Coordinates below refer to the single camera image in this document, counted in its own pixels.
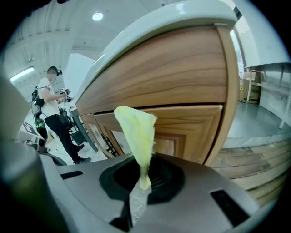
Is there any yellow cloth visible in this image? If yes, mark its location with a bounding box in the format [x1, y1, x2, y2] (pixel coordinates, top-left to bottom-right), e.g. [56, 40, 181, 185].
[113, 105, 158, 191]

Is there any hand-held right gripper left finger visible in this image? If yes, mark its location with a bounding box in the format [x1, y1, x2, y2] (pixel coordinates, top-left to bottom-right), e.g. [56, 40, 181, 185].
[39, 154, 140, 233]

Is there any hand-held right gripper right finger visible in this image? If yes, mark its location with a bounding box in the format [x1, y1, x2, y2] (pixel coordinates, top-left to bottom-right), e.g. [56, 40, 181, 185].
[133, 152, 261, 233]

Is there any long white table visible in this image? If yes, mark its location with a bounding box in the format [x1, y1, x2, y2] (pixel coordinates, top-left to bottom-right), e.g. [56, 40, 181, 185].
[244, 60, 291, 130]

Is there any brown cardboard box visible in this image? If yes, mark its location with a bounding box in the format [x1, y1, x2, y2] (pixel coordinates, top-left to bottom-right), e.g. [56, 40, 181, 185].
[238, 78, 262, 104]

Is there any wooden vanity cabinet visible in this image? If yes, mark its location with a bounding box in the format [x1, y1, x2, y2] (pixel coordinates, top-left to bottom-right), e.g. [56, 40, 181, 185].
[74, 22, 241, 166]

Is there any wooden step platform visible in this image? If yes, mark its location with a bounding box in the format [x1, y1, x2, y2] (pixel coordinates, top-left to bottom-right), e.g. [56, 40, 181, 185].
[211, 134, 291, 207]

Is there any ceiling tube light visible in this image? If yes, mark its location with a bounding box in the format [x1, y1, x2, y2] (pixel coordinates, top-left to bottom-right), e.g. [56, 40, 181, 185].
[9, 66, 35, 83]

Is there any grey metal table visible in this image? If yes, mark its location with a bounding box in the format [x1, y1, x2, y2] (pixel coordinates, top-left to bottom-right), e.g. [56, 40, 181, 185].
[69, 106, 99, 153]

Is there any wooden cabinet door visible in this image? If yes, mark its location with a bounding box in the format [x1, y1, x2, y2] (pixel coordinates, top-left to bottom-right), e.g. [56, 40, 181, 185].
[80, 113, 107, 159]
[94, 104, 224, 165]

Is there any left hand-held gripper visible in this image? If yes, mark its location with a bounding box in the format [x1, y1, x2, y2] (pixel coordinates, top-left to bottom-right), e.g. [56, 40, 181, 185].
[17, 122, 68, 167]

